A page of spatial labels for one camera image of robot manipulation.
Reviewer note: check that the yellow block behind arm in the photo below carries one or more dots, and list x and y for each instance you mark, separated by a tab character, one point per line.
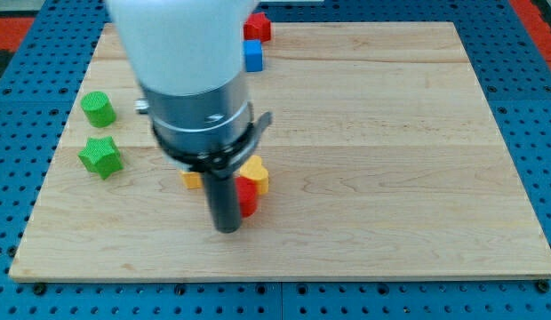
191	180

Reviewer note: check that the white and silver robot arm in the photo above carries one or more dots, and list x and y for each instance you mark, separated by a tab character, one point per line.
188	57

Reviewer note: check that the yellow heart block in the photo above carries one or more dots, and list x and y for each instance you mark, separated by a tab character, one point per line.
254	169

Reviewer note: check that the red star block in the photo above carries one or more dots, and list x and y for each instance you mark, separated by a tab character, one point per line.
258	27

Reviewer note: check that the green star block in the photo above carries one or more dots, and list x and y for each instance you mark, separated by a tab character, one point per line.
101	156

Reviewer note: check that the red cylinder block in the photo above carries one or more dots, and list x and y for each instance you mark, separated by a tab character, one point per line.
247	196

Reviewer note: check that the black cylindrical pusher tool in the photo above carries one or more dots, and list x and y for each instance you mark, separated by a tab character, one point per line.
222	199

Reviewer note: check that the wooden board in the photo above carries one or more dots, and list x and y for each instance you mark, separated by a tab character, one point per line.
385	164

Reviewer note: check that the blue cube block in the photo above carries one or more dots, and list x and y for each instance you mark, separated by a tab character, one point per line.
253	55

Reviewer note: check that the green cylinder block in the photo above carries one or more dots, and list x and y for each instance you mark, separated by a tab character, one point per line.
98	109

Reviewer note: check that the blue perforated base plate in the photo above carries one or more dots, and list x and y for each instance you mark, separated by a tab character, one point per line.
37	92

